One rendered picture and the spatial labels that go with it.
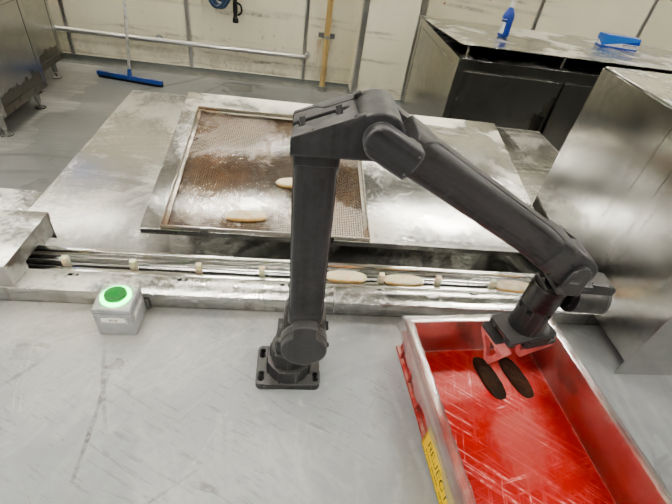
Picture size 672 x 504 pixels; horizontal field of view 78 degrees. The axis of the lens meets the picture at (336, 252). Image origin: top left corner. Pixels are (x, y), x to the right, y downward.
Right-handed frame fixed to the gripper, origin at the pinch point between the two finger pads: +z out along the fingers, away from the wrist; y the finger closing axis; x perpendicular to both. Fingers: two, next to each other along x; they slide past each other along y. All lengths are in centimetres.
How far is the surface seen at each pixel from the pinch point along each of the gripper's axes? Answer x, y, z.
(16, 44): -320, 152, 43
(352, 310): -21.8, 22.2, 6.7
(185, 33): -419, 39, 54
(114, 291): -31, 69, 1
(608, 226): -17.5, -35.2, -14.2
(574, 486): 22.0, -2.6, 7.9
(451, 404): 3.3, 10.7, 8.1
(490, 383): 1.6, 1.0, 7.0
